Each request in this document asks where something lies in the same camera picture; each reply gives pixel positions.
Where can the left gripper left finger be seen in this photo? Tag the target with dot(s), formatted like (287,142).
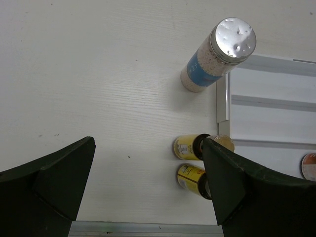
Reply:
(42,198)

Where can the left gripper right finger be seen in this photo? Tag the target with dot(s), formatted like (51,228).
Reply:
(251,200)

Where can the spice jar white lid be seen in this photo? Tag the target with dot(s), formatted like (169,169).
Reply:
(308,166)

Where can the small yellow bottle front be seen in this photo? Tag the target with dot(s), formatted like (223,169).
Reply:
(193,178)

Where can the small yellow bottle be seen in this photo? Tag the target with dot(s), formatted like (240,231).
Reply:
(189,147)
(193,178)

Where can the small yellow bottle rear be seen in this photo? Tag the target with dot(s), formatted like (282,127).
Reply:
(189,147)

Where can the white divided organizer tray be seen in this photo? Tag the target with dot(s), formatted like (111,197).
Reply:
(267,106)

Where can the tall jar left blue label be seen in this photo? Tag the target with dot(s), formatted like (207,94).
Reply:
(229,44)

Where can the front aluminium rail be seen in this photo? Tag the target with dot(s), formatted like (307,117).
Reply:
(113,229)

